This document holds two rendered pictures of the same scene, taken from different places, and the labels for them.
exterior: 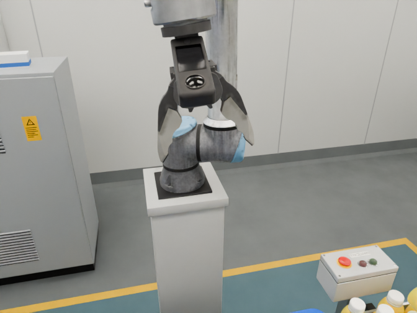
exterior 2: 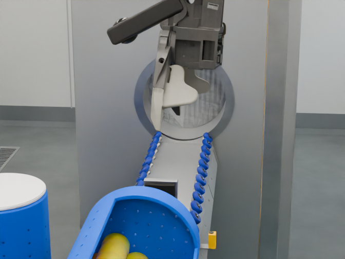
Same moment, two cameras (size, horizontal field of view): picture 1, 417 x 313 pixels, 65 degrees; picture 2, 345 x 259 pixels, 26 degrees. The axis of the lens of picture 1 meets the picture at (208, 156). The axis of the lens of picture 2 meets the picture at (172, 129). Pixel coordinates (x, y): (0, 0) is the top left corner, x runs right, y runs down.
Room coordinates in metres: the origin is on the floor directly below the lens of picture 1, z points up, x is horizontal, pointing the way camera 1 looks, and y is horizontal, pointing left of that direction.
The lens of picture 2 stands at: (0.80, -0.96, 1.91)
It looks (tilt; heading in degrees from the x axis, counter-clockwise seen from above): 18 degrees down; 108
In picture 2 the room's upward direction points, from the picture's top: straight up
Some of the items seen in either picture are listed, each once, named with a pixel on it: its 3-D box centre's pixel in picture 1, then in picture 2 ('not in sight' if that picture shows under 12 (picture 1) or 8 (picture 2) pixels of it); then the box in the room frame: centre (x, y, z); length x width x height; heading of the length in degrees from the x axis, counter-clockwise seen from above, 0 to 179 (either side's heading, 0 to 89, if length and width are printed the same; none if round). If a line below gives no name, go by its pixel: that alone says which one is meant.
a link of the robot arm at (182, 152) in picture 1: (181, 141); not in sight; (1.19, 0.11, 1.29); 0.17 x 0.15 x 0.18; 83
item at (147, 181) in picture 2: not in sight; (160, 204); (0.12, 0.98, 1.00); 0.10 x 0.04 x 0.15; 13
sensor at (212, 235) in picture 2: not in sight; (203, 239); (0.26, 0.96, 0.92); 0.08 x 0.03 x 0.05; 13
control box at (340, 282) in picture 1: (355, 272); not in sight; (0.74, -0.46, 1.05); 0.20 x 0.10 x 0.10; 103
